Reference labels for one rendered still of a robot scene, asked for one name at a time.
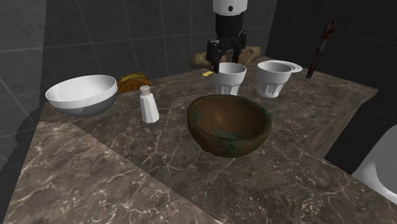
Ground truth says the red and black striped stick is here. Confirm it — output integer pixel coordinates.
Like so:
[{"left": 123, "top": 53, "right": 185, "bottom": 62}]
[{"left": 305, "top": 20, "right": 337, "bottom": 80}]

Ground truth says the white toilet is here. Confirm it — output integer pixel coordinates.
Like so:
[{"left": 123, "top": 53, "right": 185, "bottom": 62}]
[{"left": 351, "top": 123, "right": 397, "bottom": 206}]

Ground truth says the brown bread loaf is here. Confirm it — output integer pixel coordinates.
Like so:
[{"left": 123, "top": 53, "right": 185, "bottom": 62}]
[{"left": 189, "top": 45, "right": 262, "bottom": 70}]

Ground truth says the yellow-brown taco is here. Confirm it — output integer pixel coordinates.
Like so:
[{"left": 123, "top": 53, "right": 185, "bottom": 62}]
[{"left": 116, "top": 71, "right": 153, "bottom": 94}]

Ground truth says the white salt shaker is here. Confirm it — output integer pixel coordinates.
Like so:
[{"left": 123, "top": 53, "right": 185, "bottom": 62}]
[{"left": 139, "top": 85, "right": 160, "bottom": 124}]

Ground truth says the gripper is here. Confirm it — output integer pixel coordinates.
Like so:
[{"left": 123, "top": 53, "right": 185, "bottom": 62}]
[{"left": 206, "top": 13, "right": 248, "bottom": 74}]

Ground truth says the large white bowl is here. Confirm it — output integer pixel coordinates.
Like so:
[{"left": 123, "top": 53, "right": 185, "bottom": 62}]
[{"left": 45, "top": 74, "right": 119, "bottom": 118}]

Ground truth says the brown wooden bowl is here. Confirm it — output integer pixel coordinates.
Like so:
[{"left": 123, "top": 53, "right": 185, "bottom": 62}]
[{"left": 186, "top": 94, "right": 274, "bottom": 158}]

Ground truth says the white ribbed cup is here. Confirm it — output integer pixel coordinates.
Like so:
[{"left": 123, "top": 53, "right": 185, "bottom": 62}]
[
  {"left": 212, "top": 62, "right": 248, "bottom": 96},
  {"left": 256, "top": 60, "right": 293, "bottom": 99}
]

